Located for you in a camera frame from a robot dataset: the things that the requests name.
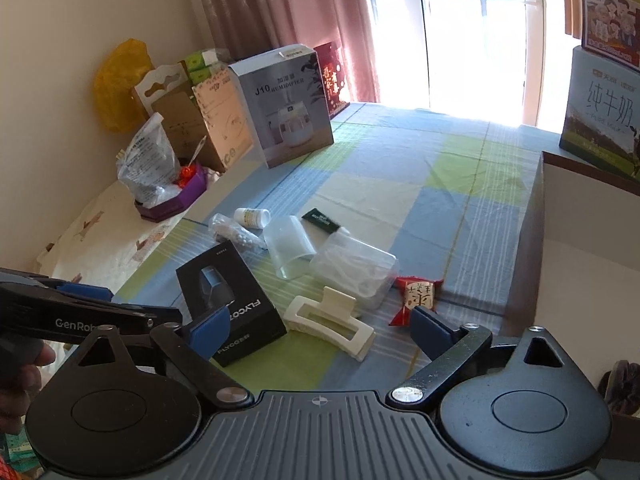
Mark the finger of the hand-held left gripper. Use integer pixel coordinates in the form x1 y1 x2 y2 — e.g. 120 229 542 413
111 301 185 329
49 282 114 307

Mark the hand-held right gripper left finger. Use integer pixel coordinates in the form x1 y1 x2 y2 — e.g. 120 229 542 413
74 304 255 411

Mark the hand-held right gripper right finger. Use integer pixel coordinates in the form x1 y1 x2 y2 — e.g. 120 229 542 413
387 305 571 407

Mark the cream hair claw clip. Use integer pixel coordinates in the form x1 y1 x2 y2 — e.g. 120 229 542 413
283 286 376 362

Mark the clear floss pick box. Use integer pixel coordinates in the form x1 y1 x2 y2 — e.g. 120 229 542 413
308 234 401 311

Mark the translucent plastic cup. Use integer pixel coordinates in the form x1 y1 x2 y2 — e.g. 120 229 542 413
262 215 318 280

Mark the large brown cardboard box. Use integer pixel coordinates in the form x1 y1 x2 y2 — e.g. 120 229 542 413
502 150 640 431

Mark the checked cloth covered desktop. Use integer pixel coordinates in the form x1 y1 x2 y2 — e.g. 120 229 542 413
112 101 561 396

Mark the person's left hand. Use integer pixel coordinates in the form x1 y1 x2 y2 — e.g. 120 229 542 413
0 342 57 437

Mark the red candy packet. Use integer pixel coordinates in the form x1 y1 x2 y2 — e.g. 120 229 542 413
389 276 445 328

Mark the black shaver box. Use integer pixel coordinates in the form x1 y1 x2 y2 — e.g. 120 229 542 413
176 240 288 368

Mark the white printed blanket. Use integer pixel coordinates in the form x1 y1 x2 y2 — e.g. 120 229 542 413
35 170 221 311

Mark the clear tube of beads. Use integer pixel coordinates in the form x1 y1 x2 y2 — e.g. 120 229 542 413
207 213 268 253

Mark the small white bottle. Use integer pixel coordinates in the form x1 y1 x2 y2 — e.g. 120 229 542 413
235 207 272 230

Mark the purple box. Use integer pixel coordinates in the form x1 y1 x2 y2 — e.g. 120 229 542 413
134 162 208 223

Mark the green printed packet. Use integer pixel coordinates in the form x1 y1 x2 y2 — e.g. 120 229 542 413
0 430 38 471

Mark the clear plastic bag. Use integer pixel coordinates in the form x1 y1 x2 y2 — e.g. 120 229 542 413
116 112 182 206

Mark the dark green tube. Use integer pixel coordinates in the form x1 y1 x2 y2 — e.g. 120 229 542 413
301 207 353 235

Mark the brown hanging cardboard box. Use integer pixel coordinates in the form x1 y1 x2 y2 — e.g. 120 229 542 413
132 62 226 173

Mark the dark fuzzy item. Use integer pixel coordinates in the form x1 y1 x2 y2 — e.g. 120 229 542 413
602 360 640 416

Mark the beige cardboard box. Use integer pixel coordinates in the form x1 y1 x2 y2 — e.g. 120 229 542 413
192 74 253 171

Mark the yellow plastic bag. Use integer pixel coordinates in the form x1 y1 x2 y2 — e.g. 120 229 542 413
94 38 156 133

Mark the grey humidifier box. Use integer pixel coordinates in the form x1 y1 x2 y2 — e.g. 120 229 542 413
228 44 335 169

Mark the green and white box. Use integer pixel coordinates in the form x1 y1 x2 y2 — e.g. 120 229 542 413
182 49 232 86

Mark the red decorated box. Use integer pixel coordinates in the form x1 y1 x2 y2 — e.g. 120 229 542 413
314 41 351 121

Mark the green milk carton box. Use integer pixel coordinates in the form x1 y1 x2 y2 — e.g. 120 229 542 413
559 45 640 183

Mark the glass balcony door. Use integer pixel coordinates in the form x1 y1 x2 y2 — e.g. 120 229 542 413
357 0 583 128

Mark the pink curtain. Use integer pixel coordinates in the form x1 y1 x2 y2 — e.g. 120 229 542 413
187 0 381 103

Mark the cartoon printed box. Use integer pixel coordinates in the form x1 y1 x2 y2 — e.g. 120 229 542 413
580 0 640 73

